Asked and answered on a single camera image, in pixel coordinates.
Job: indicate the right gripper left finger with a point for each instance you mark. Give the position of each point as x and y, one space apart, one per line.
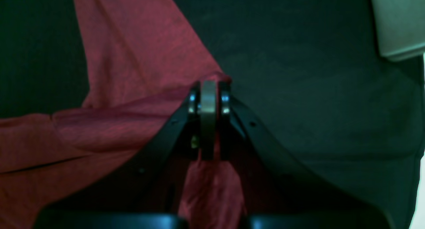
150 184

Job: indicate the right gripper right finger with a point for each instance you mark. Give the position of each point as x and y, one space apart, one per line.
308 190

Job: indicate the white foam block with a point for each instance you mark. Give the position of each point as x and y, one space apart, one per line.
400 28

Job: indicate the red long-sleeve T-shirt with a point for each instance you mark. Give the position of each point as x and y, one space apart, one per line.
84 85

